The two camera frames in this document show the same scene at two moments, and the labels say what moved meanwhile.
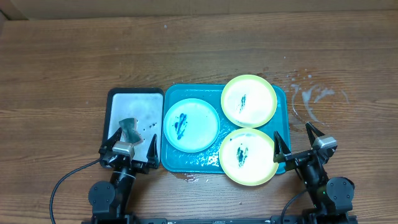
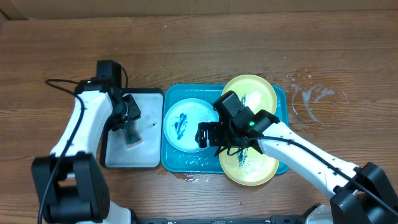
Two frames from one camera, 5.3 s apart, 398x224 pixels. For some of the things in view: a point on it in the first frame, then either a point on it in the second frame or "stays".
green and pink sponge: x=130 y=134 stays
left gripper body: x=140 y=168 to x=129 y=111
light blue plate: x=191 y=125 stays
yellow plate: x=249 y=101 stays
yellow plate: x=246 y=157 stays
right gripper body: x=301 y=156 to x=206 y=134
